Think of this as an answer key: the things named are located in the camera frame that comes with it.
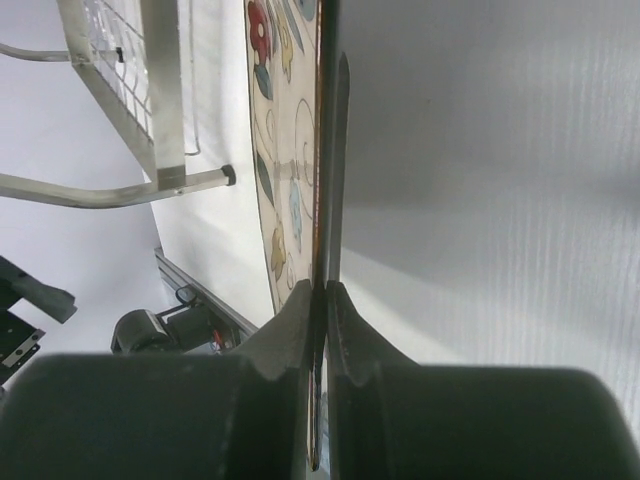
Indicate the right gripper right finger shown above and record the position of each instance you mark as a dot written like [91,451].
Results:
[392,418]

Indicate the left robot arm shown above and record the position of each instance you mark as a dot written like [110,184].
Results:
[28,307]

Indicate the aluminium mounting rail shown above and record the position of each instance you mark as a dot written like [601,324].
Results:
[201,313]

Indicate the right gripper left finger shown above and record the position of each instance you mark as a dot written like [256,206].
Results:
[240,415]

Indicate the steel two-tier dish rack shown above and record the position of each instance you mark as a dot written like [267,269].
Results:
[137,59]

